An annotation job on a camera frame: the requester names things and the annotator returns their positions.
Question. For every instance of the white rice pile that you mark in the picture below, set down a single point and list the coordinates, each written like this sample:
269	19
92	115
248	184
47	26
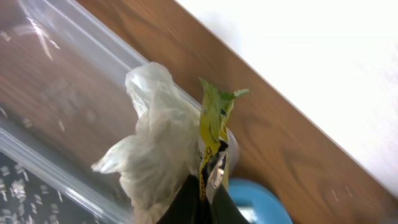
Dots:
18	193

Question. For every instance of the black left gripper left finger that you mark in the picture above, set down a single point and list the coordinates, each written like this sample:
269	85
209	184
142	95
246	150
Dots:
186	207

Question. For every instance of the clear plastic bin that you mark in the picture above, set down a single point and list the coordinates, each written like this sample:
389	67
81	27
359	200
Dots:
63	104

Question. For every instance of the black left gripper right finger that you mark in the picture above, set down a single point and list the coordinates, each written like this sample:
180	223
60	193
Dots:
223	210

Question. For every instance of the yellow green snack wrapper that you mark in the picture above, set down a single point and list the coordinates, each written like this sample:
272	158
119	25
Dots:
213	140

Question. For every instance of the white tissue long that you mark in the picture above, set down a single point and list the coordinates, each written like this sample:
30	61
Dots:
155	161

